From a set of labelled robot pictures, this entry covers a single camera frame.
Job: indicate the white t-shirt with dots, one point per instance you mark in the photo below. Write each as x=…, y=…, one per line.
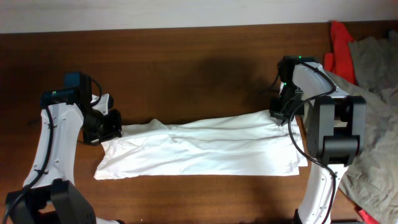
x=248, y=144

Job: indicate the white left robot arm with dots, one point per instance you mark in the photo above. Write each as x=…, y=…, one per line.
x=49, y=194

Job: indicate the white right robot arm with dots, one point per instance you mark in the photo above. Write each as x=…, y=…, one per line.
x=335, y=134

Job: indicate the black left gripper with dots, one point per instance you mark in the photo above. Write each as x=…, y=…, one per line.
x=111, y=125

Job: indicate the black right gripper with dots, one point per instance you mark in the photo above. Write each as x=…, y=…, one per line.
x=280, y=112

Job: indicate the red garment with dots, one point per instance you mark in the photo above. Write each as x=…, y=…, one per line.
x=339, y=61

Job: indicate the grey-beige garment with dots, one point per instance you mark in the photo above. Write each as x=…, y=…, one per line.
x=371, y=181

